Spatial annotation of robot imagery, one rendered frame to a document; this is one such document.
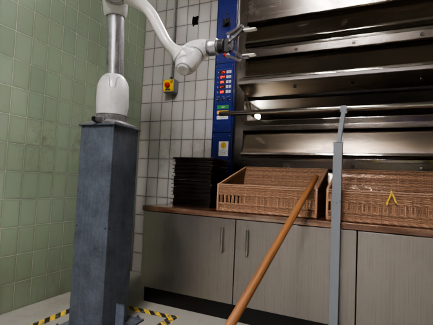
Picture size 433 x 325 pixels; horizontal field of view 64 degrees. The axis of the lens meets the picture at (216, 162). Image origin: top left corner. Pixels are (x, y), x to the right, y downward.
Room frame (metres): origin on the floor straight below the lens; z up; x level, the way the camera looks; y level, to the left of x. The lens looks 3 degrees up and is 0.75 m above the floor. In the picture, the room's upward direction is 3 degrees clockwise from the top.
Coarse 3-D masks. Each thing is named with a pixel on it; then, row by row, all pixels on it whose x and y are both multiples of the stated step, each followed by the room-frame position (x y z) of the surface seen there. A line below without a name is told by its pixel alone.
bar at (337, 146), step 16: (224, 112) 2.09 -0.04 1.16; (240, 112) 2.05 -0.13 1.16; (256, 112) 2.01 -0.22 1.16; (272, 112) 1.97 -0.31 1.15; (288, 112) 1.93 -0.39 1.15; (304, 112) 1.90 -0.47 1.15; (336, 144) 1.60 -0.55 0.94; (336, 160) 1.60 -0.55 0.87; (336, 176) 1.60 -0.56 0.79; (336, 192) 1.60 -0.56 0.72; (336, 208) 1.60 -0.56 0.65; (336, 224) 1.60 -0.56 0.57; (336, 240) 1.60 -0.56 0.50; (336, 256) 1.60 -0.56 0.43; (336, 272) 1.60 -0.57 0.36; (336, 288) 1.60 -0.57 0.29; (336, 304) 1.60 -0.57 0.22; (336, 320) 1.60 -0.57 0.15
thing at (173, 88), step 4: (164, 80) 2.64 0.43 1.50; (168, 80) 2.63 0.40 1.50; (172, 80) 2.61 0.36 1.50; (176, 80) 2.64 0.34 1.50; (172, 84) 2.61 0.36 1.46; (176, 84) 2.64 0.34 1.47; (164, 88) 2.64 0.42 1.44; (168, 88) 2.63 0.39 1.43; (172, 88) 2.61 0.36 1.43; (176, 88) 2.65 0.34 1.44; (164, 92) 2.66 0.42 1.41; (168, 92) 2.65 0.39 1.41; (172, 92) 2.65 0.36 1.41; (176, 92) 2.65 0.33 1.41
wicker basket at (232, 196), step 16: (240, 176) 2.30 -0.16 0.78; (256, 176) 2.34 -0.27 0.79; (272, 176) 2.30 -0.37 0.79; (288, 176) 2.25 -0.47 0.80; (304, 176) 2.21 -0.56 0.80; (320, 176) 2.18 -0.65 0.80; (224, 192) 1.95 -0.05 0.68; (240, 192) 1.92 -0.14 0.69; (256, 192) 1.87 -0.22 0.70; (272, 192) 1.84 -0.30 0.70; (288, 192) 1.81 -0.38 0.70; (320, 192) 1.86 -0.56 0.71; (224, 208) 1.94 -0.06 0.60; (240, 208) 1.91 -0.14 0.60; (256, 208) 1.87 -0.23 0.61; (272, 208) 1.84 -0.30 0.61; (288, 208) 1.80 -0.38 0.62; (304, 208) 1.77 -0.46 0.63; (320, 208) 1.89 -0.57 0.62
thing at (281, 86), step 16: (432, 64) 1.83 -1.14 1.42; (256, 80) 2.25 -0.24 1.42; (272, 80) 2.21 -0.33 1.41; (288, 80) 2.16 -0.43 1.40; (304, 80) 2.13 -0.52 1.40; (320, 80) 2.11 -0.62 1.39; (336, 80) 2.08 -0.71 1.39; (352, 80) 2.06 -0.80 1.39; (368, 80) 2.04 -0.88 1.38; (384, 80) 2.01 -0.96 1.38; (400, 80) 1.99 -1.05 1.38; (416, 80) 1.97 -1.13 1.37; (432, 80) 1.94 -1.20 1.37; (256, 96) 2.45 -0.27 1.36
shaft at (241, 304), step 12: (312, 180) 1.77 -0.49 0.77; (300, 204) 1.58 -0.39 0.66; (288, 228) 1.43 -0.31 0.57; (276, 240) 1.36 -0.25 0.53; (276, 252) 1.32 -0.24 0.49; (264, 264) 1.25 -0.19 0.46; (252, 288) 1.15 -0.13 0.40; (240, 300) 1.11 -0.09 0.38; (240, 312) 1.08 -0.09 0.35; (228, 324) 1.03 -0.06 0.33
